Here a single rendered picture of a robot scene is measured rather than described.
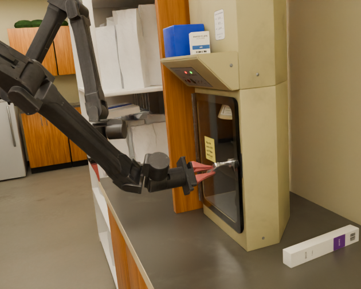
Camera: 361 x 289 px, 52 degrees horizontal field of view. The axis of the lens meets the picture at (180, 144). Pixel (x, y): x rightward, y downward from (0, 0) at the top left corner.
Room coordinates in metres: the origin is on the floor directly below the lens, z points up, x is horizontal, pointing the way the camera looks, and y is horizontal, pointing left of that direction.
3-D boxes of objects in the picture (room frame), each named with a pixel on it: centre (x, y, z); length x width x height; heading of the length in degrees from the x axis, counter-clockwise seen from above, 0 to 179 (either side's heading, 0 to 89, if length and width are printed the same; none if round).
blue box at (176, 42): (1.18, -0.04, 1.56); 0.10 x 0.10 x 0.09; 19
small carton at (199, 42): (1.07, -0.08, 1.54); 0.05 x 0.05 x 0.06; 4
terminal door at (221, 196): (1.13, -0.11, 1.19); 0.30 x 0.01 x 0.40; 18
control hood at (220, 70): (1.11, -0.06, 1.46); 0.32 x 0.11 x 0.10; 19
